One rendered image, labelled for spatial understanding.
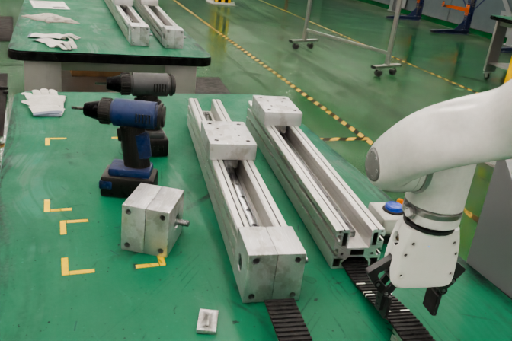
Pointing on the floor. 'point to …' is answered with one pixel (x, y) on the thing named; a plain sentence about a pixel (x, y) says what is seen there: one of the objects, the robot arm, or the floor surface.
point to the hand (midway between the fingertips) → (407, 305)
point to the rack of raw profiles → (449, 4)
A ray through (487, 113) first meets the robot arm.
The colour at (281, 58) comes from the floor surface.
